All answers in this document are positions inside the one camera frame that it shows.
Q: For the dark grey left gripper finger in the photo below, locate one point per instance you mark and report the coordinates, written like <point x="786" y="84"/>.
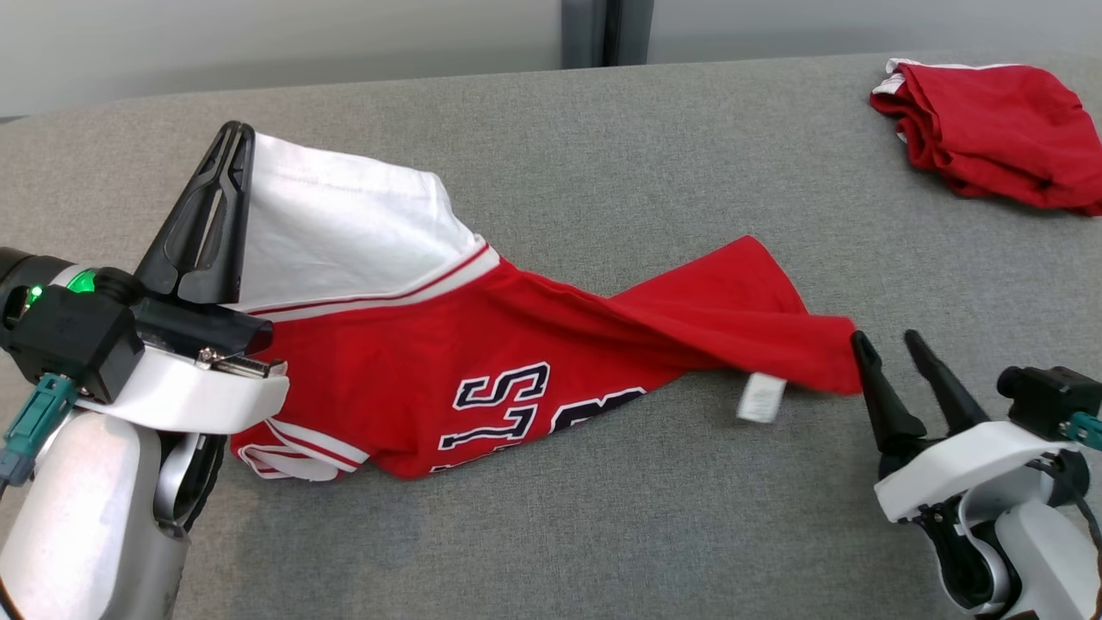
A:
<point x="189" y="215"/>
<point x="231" y="250"/>

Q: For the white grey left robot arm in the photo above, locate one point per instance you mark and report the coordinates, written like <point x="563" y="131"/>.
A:
<point x="77" y="525"/>

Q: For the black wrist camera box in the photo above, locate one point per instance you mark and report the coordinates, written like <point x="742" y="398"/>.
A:
<point x="1046" y="396"/>
<point x="77" y="336"/>

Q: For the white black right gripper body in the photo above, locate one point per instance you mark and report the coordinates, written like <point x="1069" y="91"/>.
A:
<point x="964" y="465"/>

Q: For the grey metal partition post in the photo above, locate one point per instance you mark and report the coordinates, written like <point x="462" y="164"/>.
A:
<point x="603" y="30"/>

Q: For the red white lettered jersey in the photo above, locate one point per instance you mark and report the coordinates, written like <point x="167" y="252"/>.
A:
<point x="413" y="344"/>

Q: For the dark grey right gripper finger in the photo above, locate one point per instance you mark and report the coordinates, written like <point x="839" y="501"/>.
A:
<point x="947" y="396"/>
<point x="887" y="405"/>

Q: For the red shorts with white trim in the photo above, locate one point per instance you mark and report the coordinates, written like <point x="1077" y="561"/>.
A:
<point x="999" y="120"/>

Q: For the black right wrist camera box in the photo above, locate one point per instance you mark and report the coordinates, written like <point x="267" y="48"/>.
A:
<point x="1046" y="396"/>

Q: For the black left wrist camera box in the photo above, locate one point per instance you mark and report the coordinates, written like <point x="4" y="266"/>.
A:
<point x="77" y="336"/>

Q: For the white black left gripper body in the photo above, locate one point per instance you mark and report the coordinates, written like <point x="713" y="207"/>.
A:
<point x="198" y="400"/>

